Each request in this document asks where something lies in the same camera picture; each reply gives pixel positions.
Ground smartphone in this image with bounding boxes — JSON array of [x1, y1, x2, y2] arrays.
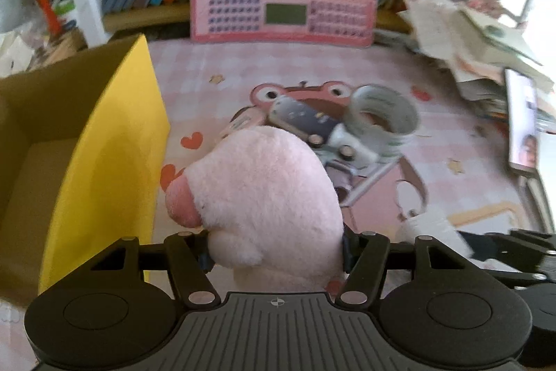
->
[[504, 69, 540, 175]]

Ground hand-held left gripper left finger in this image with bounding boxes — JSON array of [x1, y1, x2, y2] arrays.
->
[[89, 231, 221, 308]]

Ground pink checkered printed table mat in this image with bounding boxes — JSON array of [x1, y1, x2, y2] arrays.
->
[[0, 36, 556, 371]]

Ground grey-blue toy truck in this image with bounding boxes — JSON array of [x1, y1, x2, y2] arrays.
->
[[309, 124, 398, 207]]

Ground blue and white bottle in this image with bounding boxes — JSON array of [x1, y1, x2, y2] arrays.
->
[[266, 95, 344, 146]]

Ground yellow cardboard box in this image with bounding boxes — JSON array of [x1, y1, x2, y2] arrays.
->
[[0, 33, 171, 306]]

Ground clear tape roll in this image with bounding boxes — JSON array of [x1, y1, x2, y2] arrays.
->
[[344, 84, 420, 157]]

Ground pink plush toy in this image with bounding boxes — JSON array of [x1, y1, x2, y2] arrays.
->
[[165, 125, 345, 292]]

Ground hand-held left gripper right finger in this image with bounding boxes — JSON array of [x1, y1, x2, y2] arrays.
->
[[335, 229, 466, 308]]

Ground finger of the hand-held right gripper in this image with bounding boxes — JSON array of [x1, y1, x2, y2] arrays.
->
[[459, 229, 556, 264]]

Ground small pink case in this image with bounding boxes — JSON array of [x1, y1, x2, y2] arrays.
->
[[219, 112, 262, 140]]

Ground white object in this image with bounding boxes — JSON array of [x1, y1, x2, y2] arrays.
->
[[397, 213, 475, 268]]

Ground pile of loose papers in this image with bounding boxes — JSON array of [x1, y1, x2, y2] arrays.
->
[[399, 0, 556, 129]]

